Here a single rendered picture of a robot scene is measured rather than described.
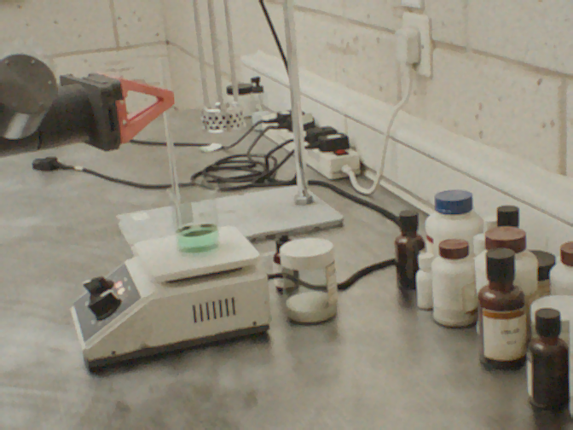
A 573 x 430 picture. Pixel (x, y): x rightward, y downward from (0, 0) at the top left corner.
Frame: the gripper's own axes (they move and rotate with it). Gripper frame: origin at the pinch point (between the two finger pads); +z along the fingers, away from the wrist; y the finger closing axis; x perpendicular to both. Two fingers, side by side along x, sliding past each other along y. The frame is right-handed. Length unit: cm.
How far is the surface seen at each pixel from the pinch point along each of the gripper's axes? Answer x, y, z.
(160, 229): 24.4, 30.2, 11.7
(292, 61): 3.0, 24.3, 32.1
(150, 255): 16.7, 0.6, -3.5
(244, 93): 20, 88, 61
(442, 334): 25.2, -21.7, 18.1
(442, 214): 15.5, -14.3, 25.3
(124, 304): 19.9, -2.9, -8.5
